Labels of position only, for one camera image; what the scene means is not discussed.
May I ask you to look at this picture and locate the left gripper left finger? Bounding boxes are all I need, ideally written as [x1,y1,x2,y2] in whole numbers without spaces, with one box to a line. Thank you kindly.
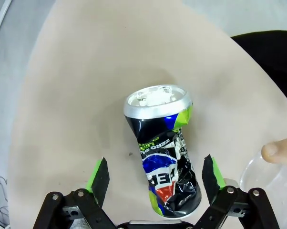
[33,156,118,229]

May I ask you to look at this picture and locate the person's right hand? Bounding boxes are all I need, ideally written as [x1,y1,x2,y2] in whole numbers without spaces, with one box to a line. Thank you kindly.
[261,137,287,165]

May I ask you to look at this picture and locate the crushed black Pepsi can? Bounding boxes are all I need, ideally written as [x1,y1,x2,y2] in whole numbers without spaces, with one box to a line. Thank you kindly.
[123,83,203,218]

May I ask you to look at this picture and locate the black trousers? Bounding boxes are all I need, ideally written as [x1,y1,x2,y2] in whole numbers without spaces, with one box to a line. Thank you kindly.
[230,30,287,105]

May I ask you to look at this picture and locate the clear plastic cup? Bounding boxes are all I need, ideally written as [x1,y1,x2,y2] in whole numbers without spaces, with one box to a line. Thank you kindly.
[238,155,287,229]

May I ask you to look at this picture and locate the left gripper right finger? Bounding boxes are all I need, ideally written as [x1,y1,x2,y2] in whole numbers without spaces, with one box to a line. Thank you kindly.
[195,154,279,229]

